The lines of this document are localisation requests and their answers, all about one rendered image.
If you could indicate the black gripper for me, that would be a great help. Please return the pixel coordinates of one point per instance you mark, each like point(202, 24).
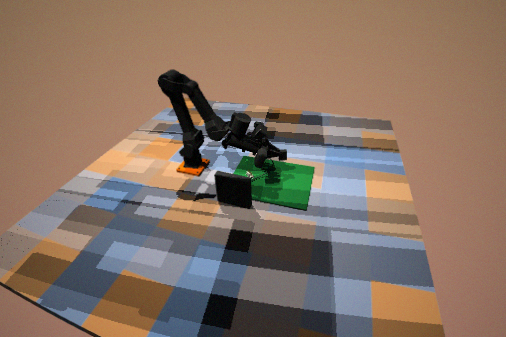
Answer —
point(264, 151)

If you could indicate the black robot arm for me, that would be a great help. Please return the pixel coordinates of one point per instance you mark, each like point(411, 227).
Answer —
point(173, 83)

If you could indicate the green circuit board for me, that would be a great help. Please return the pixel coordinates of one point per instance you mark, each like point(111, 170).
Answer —
point(286, 184)

